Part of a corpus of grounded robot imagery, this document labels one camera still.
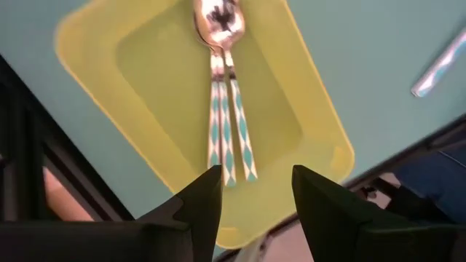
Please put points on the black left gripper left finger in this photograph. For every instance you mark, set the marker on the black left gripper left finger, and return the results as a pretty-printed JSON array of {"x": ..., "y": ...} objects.
[{"x": 109, "y": 244}]

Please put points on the yellow plastic bin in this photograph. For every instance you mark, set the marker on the yellow plastic bin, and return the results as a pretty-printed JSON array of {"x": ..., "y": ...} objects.
[{"x": 145, "y": 91}]

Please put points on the person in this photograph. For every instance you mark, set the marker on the person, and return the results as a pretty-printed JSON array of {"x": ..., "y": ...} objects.
[{"x": 437, "y": 182}]

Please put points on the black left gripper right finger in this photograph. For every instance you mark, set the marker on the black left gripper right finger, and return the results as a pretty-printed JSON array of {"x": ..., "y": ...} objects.
[{"x": 364, "y": 240}]

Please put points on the green table mat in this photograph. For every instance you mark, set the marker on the green table mat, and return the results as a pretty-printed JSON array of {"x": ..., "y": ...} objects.
[{"x": 382, "y": 54}]

